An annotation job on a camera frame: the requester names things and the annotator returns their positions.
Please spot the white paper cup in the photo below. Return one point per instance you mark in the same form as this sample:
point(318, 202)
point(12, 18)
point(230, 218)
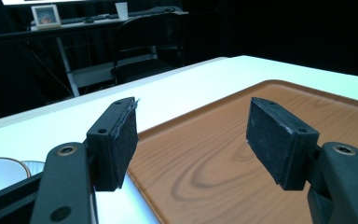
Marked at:
point(121, 11)

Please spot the white bowl with gold rim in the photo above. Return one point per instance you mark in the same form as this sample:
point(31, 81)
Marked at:
point(0, 172)

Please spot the black keyboard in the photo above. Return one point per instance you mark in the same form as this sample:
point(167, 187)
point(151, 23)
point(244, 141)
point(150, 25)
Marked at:
point(74, 20)

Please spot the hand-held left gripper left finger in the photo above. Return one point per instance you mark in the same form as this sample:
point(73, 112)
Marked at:
point(112, 146)

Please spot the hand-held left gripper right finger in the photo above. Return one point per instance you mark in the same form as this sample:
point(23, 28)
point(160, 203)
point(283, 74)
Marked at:
point(276, 140)

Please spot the black folding chair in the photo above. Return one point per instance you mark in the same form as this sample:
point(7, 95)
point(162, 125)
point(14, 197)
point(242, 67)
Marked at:
point(146, 46)

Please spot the brown wood-grain tray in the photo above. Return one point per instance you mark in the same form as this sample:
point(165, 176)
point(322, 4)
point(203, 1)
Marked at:
point(217, 149)

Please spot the white picture frame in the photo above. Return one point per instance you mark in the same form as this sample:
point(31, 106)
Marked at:
point(46, 16)

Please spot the dark desk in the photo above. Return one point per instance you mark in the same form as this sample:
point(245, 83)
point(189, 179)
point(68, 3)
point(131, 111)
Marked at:
point(90, 73)

